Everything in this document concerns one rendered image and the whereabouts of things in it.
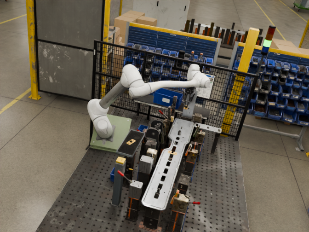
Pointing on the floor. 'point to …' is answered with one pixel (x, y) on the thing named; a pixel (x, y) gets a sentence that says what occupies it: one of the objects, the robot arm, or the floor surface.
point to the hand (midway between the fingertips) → (186, 103)
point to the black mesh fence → (161, 79)
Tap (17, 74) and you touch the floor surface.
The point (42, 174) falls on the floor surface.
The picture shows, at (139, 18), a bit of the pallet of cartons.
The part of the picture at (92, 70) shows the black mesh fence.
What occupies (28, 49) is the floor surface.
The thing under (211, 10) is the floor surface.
